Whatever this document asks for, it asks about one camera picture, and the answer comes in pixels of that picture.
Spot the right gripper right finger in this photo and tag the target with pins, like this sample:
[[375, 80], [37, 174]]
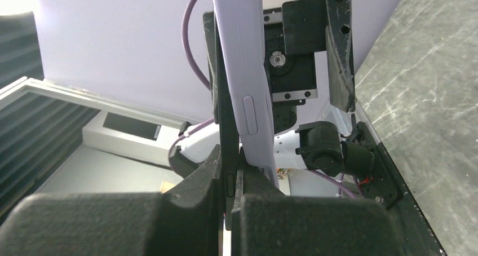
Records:
[[267, 222]]

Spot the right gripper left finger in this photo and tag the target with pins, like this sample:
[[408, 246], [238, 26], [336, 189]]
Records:
[[186, 220]]

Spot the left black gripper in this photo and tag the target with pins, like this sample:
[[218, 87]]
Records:
[[293, 33]]

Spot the lilac phone case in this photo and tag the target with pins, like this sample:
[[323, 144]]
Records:
[[241, 30]]

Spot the black smartphone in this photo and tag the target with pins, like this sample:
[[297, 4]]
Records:
[[229, 139]]

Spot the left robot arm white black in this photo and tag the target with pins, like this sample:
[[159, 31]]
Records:
[[313, 146]]

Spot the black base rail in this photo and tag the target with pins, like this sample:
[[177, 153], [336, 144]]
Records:
[[387, 186]]

